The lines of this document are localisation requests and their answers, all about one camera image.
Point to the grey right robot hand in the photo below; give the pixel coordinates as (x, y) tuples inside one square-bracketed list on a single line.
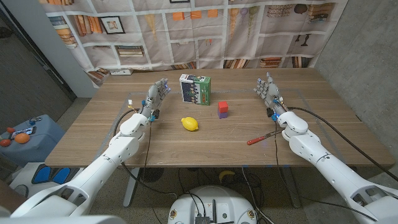
[(270, 91)]

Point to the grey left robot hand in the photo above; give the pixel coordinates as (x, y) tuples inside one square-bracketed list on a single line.
[(154, 96)]

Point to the red magnetic block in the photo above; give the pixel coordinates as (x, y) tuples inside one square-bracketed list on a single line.
[(223, 106)]

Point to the purple magnetic block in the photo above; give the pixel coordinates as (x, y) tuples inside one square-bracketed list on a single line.
[(222, 115)]

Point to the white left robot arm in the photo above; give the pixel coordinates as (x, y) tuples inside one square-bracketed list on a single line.
[(102, 161)]

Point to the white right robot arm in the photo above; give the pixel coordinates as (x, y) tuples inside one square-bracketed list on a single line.
[(326, 165)]

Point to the green printed package box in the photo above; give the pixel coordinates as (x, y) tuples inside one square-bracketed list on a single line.
[(194, 90)]

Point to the yellow toy lemon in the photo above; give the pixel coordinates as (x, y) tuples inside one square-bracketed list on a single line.
[(189, 124)]

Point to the orange toy fruit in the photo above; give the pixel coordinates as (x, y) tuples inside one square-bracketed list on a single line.
[(22, 138)]

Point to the red toy fruit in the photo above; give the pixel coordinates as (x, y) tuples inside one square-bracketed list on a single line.
[(5, 142)]

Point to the white power strip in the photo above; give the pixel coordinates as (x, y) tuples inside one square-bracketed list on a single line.
[(121, 72)]

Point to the printed bookshelf backdrop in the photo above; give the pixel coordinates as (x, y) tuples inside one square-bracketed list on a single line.
[(217, 40)]

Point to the black round fan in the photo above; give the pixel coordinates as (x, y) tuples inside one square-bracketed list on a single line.
[(150, 175)]

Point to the yellow banana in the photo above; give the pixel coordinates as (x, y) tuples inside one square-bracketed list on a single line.
[(226, 174)]

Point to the white table leg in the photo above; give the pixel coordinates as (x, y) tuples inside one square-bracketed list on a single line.
[(130, 189)]

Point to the grey table leg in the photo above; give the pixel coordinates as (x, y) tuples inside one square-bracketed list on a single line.
[(292, 189)]

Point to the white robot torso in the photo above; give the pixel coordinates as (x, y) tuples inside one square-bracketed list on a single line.
[(214, 202)]

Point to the blue-grey storage box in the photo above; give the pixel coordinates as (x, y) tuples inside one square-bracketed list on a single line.
[(40, 146)]

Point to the white mat with blue footprints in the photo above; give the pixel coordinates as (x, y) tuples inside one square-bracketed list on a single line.
[(28, 174)]

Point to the grey sneaker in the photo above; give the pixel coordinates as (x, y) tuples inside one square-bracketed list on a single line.
[(21, 190)]

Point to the person's brown trouser leg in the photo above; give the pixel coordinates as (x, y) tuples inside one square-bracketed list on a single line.
[(9, 196)]

